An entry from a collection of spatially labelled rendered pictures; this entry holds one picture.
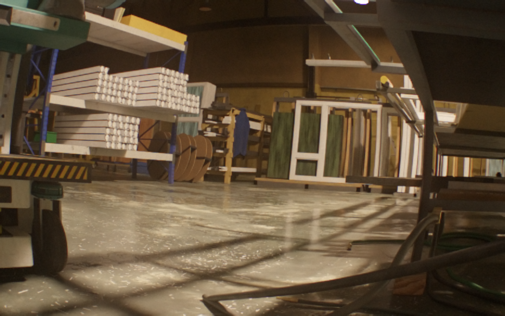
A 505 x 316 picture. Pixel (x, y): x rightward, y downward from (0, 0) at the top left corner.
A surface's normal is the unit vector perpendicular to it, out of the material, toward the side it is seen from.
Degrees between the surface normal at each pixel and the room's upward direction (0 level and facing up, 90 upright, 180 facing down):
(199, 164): 75
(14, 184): 90
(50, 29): 90
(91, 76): 90
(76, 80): 90
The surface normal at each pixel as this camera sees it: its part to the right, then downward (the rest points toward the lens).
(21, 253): 0.82, 0.04
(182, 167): -0.76, -0.25
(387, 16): -0.44, -0.04
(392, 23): -0.07, 1.00
